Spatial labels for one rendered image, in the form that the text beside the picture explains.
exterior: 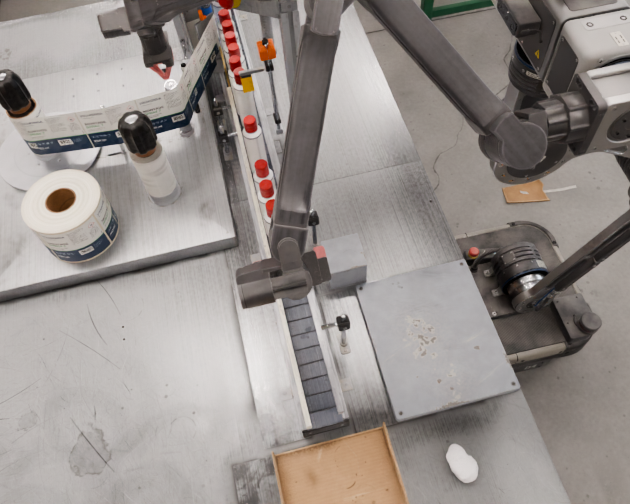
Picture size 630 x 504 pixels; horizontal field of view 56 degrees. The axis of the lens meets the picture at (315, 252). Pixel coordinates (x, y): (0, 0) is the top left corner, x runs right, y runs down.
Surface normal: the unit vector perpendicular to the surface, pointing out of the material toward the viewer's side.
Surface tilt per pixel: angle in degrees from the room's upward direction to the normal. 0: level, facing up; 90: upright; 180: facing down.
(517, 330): 0
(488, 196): 0
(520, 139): 51
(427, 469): 0
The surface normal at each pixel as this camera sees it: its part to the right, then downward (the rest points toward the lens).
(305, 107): 0.07, 0.31
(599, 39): -0.06, -0.51
